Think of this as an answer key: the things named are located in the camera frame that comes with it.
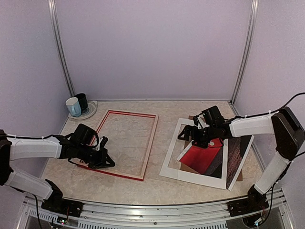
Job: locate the right aluminium corner post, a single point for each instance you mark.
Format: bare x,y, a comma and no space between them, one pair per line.
246,51

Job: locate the brown cardboard backing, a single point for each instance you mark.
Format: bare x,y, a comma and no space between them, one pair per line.
186,168

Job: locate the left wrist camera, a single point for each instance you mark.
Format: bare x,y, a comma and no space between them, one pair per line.
102,143

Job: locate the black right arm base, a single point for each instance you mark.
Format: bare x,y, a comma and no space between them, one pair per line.
245,205

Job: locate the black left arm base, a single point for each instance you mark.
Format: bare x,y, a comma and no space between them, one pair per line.
64,206

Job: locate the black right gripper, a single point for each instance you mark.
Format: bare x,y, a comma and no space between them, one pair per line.
187,129

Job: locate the red and black photo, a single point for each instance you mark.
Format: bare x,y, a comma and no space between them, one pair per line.
208,161

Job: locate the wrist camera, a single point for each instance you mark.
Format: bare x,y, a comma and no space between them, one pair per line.
199,122
102,143

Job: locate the white photo mat border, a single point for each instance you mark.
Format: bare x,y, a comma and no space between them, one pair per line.
171,166

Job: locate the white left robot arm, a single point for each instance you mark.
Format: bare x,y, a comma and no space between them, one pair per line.
83,144

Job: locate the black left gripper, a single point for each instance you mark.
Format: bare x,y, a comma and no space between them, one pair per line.
101,161

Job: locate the aluminium corner post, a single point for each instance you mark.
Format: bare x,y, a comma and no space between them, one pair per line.
59,45
246,51

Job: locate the aluminium front rail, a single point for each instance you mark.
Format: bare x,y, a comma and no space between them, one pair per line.
95,215

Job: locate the left aluminium corner post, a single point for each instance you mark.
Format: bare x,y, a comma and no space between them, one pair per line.
59,45

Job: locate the light blue mug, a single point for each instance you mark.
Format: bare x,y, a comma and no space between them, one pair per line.
73,106

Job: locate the white round plate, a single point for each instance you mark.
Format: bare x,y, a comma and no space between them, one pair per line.
89,112

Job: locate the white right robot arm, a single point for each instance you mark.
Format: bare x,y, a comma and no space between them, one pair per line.
280,131

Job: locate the dark green mug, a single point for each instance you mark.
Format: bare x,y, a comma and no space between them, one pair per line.
82,99

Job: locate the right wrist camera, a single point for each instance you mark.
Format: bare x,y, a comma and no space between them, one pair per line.
199,122

